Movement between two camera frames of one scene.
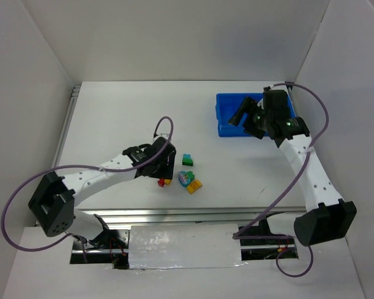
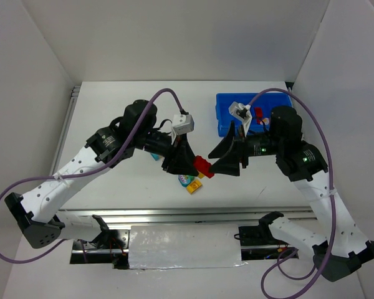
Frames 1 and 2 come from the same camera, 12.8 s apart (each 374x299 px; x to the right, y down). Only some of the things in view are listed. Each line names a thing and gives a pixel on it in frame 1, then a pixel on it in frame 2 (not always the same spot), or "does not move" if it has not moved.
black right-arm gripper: [253, 119] to [239, 151]
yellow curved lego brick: [194, 186] does not move
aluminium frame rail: [156, 215] does not move
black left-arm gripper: [161, 168] to [175, 151]
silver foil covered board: [187, 246] does not move
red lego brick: [161, 182] to [202, 166]
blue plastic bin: [227, 104] does not move
